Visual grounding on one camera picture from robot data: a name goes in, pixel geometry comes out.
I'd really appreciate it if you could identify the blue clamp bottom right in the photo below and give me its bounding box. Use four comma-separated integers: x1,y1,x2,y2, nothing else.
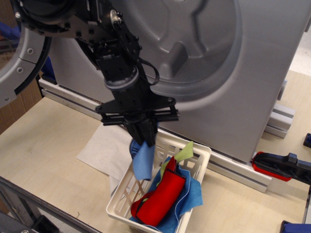
280,220,311,233

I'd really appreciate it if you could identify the grey toy laundry machine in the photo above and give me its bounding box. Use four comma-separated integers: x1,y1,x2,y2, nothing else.
47,0,311,164

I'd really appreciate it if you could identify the dark blue cloth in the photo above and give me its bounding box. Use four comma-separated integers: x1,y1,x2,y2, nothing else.
129,139,155,181

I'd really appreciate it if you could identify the red fabric item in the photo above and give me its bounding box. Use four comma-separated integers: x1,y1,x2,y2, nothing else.
131,157,186,227

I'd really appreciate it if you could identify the light green cloth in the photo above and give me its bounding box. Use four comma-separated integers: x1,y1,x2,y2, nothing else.
160,141,193,176

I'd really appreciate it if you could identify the black metal table frame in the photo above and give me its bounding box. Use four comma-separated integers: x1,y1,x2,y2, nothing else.
0,177,99,233

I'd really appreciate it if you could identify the black clamp right edge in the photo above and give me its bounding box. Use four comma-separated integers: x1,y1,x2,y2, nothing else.
303,133,311,148

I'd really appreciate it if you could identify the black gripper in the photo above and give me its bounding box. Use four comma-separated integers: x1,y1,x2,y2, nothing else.
95,72,179,147

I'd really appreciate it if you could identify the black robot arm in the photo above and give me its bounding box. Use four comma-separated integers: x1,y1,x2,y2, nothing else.
12,0,179,146

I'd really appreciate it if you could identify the white paper sheet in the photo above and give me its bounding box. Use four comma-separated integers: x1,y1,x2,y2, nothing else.
76,126,132,195

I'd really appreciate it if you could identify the white plastic laundry basket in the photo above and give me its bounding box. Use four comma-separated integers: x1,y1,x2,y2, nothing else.
106,132,211,233

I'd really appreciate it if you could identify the aluminium extrusion rail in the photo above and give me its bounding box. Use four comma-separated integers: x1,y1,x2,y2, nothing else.
39,79,295,193

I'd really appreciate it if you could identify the grey round machine door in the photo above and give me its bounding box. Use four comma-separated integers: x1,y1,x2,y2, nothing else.
0,27,52,107

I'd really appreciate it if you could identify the red and black clamp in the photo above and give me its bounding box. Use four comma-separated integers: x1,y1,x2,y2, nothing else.
252,151,311,185

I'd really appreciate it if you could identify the light blue cloth in basket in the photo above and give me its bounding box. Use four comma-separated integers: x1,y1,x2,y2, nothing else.
130,165,203,233

